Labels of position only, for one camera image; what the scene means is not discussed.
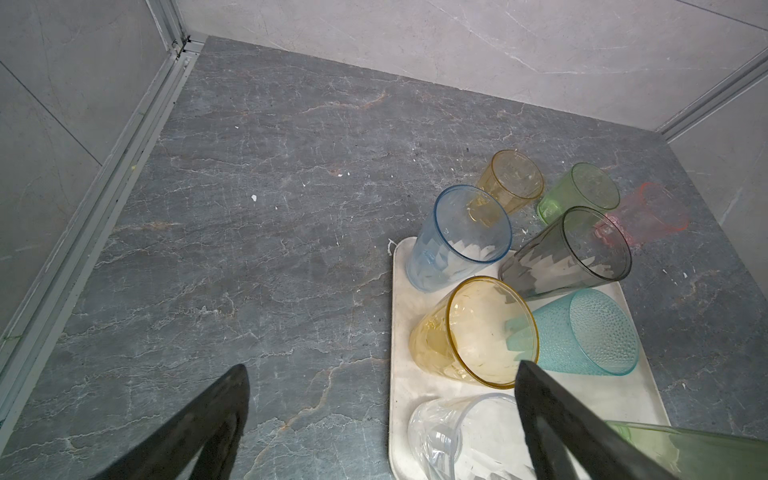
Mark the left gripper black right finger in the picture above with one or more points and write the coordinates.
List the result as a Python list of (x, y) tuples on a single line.
[(559, 428)]

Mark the tall grey glass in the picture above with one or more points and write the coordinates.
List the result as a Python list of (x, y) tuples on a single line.
[(580, 249)]

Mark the tall amber glass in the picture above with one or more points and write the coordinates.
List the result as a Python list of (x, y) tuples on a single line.
[(478, 333)]

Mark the tall green glass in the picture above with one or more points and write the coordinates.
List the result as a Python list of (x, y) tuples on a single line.
[(691, 454)]

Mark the short pink glass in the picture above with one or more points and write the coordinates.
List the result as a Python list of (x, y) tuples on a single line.
[(648, 214)]

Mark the tall blue glass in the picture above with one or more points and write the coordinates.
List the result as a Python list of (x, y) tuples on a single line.
[(467, 230)]

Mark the tall teal glass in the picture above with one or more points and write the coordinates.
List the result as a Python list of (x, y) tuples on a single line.
[(586, 333)]

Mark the short green glass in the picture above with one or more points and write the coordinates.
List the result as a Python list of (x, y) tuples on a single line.
[(583, 185)]

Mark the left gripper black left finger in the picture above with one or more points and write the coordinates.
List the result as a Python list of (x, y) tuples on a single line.
[(207, 430)]

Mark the short clear glass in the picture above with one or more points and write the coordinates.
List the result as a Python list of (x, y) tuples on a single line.
[(478, 437)]

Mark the short amber glass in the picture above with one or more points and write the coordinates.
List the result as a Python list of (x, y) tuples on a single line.
[(513, 179)]

